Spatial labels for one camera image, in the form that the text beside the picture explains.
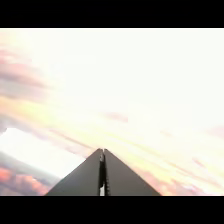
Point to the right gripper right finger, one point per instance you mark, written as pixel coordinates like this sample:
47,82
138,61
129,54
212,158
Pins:
125,178

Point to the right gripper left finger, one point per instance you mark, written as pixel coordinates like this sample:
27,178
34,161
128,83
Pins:
83,178

